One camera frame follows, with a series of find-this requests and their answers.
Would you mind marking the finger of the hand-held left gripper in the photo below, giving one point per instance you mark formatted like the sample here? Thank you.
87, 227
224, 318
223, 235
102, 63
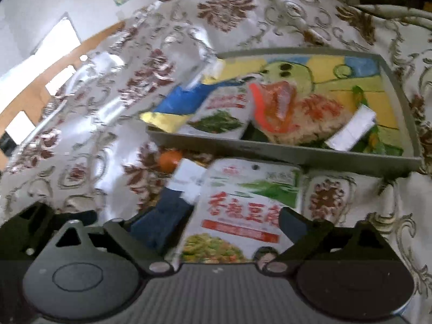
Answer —
177, 209
30, 229

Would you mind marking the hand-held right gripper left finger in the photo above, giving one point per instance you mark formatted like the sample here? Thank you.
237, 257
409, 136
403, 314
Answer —
145, 233

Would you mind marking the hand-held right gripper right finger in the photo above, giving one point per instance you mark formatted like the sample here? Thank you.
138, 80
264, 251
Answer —
292, 224

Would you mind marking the orange snack packet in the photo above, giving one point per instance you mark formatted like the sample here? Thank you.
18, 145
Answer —
168, 160

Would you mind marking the white pouch with portrait print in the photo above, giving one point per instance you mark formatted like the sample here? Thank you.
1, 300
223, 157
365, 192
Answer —
243, 209

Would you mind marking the grey rectangular tray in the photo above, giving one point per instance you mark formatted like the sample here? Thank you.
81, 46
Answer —
270, 150

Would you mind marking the white pouch with greens print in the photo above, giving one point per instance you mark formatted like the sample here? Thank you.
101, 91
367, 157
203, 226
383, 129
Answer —
219, 114

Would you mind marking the green stick snack packet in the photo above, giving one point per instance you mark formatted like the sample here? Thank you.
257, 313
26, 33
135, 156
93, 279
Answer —
354, 128

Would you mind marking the clear red-orange snack packet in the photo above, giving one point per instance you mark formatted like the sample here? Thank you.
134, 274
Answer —
273, 104

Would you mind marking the floral printed blanket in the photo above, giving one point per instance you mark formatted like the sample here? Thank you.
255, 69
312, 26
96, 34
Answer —
371, 202

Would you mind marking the clear noodle snack packet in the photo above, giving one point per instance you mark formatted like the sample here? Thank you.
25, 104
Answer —
317, 118

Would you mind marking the cartoon print snack bag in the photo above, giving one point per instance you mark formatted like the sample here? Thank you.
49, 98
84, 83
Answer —
324, 71

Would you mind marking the wooden bed frame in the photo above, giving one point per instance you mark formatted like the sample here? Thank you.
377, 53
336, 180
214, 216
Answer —
30, 101

